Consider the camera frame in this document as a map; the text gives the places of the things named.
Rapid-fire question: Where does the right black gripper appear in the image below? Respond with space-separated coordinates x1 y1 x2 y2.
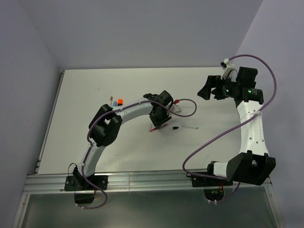
197 75 240 100

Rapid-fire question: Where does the red pen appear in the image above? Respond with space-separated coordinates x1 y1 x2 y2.
149 123 168 132

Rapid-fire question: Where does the black orange highlighter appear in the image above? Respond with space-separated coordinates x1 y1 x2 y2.
117 99 124 106

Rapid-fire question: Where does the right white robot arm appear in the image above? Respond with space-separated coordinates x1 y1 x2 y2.
198 67 276 186

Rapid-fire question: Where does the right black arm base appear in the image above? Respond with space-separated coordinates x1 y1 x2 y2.
186 165 233 204

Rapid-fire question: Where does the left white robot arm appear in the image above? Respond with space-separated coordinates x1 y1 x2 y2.
73 90 173 190

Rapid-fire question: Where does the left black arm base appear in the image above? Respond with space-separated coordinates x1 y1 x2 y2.
64 167 108 205

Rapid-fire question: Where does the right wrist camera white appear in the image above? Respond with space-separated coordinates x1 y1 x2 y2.
220 58 237 80

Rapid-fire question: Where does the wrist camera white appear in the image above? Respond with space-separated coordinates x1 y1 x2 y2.
220 58 237 80
169 101 181 114

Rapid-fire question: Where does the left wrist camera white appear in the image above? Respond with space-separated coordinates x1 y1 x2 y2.
169 101 181 114

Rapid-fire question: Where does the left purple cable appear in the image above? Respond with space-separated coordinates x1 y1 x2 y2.
80 98 198 209

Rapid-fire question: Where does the purple cable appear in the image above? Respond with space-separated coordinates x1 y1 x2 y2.
80 98 198 209
182 54 277 203

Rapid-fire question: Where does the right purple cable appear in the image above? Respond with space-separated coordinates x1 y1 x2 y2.
182 54 277 203

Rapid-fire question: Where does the aluminium rail frame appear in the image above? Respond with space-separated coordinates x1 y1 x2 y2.
13 67 285 228

